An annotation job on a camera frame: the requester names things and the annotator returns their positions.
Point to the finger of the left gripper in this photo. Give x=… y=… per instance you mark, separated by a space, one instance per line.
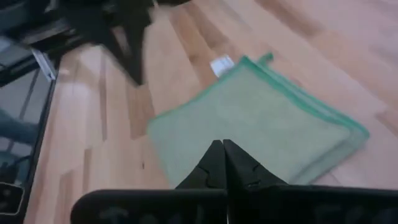
x=116 y=53
x=138 y=53

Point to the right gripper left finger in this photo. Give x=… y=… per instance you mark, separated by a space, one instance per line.
x=155 y=207

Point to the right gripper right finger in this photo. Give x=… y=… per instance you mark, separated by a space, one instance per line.
x=280 y=205

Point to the pale green towel teal edge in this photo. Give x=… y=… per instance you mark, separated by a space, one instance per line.
x=248 y=118

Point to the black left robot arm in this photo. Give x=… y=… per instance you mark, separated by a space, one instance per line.
x=46 y=18

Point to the small white towel label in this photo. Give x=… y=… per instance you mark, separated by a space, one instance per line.
x=221 y=65

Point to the black aluminium table frame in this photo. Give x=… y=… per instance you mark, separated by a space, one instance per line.
x=43 y=124

